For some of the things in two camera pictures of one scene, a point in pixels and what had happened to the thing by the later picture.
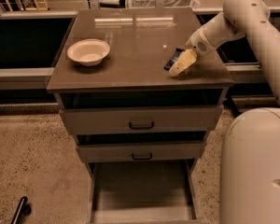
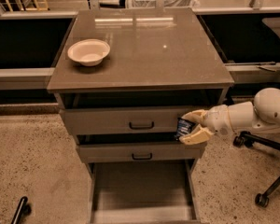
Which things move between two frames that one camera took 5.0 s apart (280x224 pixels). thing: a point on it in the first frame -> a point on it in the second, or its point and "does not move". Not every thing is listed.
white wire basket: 171,0 does not move
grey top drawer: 89,119 does not move
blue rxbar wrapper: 174,58 -> 184,128
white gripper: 197,43 -> 219,119
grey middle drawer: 140,150 does not move
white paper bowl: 90,52 does not move
